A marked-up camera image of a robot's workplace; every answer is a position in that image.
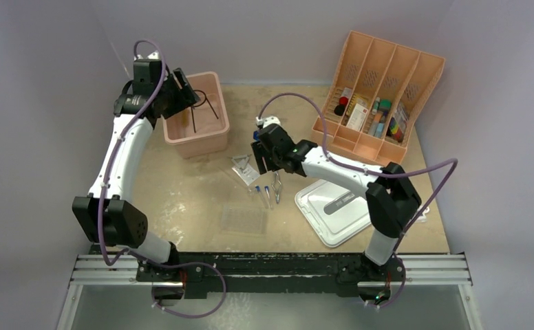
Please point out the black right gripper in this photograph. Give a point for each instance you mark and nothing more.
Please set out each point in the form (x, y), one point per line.
(261, 152)

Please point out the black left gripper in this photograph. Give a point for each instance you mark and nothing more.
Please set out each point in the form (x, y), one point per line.
(182, 101)

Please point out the brown bristle tube brush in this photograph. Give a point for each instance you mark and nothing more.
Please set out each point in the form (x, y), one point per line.
(185, 118)

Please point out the metal crucible tongs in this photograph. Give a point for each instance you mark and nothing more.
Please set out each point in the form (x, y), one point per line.
(277, 186)

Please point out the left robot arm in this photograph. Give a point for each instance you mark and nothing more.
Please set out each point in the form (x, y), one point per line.
(105, 213)

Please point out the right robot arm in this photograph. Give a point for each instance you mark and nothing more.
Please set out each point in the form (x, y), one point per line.
(392, 200)

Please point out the clay pipe triangle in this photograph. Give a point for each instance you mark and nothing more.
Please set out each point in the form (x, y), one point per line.
(240, 162)

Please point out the white paper packet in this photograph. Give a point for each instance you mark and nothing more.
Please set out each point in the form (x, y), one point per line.
(248, 174)

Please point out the pink plastic bin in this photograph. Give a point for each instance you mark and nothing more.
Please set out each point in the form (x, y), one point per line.
(209, 124)

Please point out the white plastic lid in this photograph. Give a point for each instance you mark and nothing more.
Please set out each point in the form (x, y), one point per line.
(333, 212)

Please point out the white instruction box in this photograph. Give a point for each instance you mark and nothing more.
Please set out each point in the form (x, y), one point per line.
(357, 117)

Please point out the yellow envelope box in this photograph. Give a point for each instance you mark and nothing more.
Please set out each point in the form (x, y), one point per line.
(360, 99)

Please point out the blue cap highlighter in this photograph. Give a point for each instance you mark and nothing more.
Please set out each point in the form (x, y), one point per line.
(379, 129)

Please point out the white glue stick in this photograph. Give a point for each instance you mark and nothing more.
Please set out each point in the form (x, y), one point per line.
(375, 106)

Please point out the orange cap highlighter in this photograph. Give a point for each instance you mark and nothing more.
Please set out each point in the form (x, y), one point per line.
(373, 127)

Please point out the green eraser block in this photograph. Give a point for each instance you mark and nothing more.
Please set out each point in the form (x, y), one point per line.
(385, 106)

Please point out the pink four-slot file organizer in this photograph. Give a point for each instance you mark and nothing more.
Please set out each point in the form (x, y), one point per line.
(374, 67)

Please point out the printed paper sheet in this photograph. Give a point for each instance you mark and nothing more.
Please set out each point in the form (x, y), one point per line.
(422, 214)

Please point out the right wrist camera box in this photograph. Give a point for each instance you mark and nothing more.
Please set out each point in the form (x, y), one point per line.
(267, 120)

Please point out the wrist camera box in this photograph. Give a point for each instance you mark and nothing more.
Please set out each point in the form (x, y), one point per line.
(152, 56)
(267, 120)

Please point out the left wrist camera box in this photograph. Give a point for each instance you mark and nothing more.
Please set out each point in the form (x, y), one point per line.
(152, 56)

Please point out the aluminium frame rail base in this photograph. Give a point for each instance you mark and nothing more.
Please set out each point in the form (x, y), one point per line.
(196, 274)

